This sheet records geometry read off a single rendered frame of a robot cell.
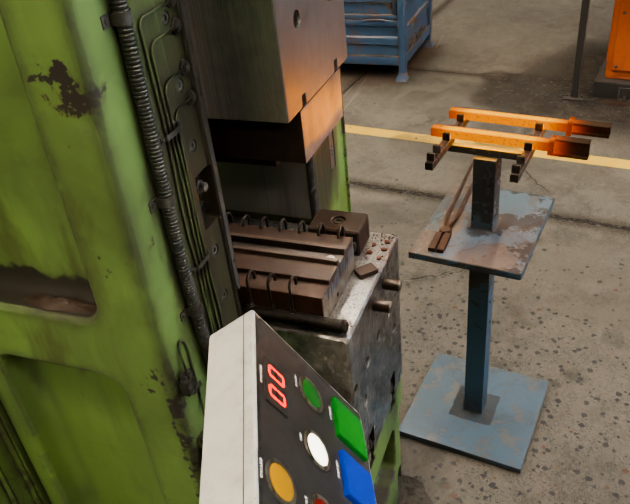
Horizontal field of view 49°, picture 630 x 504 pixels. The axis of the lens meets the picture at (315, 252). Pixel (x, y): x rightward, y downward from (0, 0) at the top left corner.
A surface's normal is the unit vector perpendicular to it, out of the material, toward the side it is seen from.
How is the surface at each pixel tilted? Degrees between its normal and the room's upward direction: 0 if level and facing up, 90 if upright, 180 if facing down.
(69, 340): 90
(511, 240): 0
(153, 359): 90
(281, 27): 90
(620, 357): 0
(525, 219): 0
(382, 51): 90
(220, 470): 30
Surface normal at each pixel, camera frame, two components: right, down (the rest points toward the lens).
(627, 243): -0.10, -0.82
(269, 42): -0.34, 0.56
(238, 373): -0.58, -0.65
